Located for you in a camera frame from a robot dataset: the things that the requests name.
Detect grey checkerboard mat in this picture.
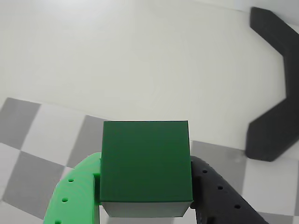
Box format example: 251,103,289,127
0,97,299,224

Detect dark green dice cube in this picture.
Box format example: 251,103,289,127
99,120,194,219

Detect black cross-shaped stand base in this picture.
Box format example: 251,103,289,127
245,7,299,163

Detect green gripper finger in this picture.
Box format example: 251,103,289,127
43,152,102,224

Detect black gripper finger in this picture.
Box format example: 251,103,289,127
190,155,269,224

